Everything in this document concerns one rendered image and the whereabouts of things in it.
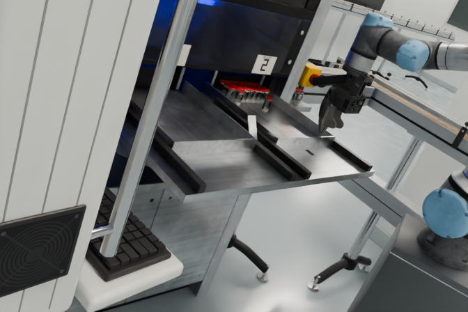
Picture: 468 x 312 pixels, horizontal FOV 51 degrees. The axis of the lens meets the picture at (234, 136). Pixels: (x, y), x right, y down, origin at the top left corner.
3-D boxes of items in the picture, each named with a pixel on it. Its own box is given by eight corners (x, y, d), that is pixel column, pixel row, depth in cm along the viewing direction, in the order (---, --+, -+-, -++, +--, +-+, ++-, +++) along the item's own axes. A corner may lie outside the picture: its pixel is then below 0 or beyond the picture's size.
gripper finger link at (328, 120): (326, 141, 138) (339, 112, 135) (311, 130, 142) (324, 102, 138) (332, 141, 140) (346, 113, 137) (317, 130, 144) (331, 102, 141)
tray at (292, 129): (203, 92, 151) (206, 81, 150) (260, 95, 169) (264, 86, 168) (274, 150, 130) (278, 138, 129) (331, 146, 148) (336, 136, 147)
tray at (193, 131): (103, 86, 128) (106, 74, 127) (182, 90, 146) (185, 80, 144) (169, 155, 107) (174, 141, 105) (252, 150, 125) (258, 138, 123)
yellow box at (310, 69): (287, 77, 171) (295, 58, 168) (300, 79, 176) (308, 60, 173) (302, 87, 166) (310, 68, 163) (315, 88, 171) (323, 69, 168)
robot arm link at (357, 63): (344, 47, 132) (361, 50, 138) (337, 63, 134) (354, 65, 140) (365, 58, 128) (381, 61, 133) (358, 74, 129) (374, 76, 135)
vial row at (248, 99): (221, 99, 151) (226, 86, 149) (261, 100, 163) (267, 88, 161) (225, 102, 149) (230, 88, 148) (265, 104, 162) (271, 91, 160)
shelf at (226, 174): (83, 92, 125) (85, 85, 124) (268, 100, 173) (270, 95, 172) (182, 203, 96) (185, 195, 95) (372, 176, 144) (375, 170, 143)
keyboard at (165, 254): (-4, 152, 98) (-2, 142, 98) (60, 145, 109) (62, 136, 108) (106, 283, 78) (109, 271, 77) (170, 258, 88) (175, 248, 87)
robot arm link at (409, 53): (441, 48, 125) (405, 31, 132) (421, 44, 117) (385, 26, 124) (425, 76, 128) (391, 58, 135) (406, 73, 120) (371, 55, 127)
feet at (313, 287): (302, 283, 230) (314, 261, 225) (361, 262, 265) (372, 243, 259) (314, 296, 225) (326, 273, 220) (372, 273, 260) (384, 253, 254)
